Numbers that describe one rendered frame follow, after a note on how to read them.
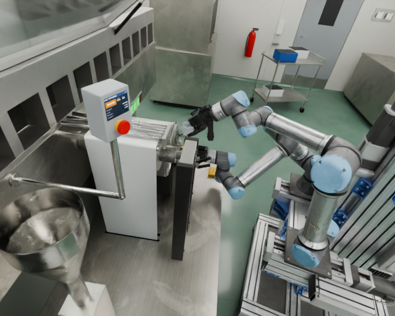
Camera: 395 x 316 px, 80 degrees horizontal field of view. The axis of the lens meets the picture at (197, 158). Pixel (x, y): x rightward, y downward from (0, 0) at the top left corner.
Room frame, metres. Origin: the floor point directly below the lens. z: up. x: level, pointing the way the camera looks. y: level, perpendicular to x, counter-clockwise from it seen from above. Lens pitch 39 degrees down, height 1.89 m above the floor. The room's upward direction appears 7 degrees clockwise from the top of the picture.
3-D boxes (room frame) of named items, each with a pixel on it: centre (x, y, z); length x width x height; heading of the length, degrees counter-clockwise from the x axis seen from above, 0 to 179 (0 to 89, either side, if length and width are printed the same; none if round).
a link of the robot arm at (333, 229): (0.70, -0.62, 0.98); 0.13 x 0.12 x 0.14; 139
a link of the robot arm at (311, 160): (1.19, -0.76, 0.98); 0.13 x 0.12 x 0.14; 28
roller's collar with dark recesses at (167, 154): (0.70, 0.11, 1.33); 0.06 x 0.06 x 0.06; 88
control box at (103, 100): (0.40, 0.18, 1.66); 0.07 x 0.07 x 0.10; 64
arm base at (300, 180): (1.18, -0.76, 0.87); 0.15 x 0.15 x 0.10
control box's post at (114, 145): (0.40, 0.18, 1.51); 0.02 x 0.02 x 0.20
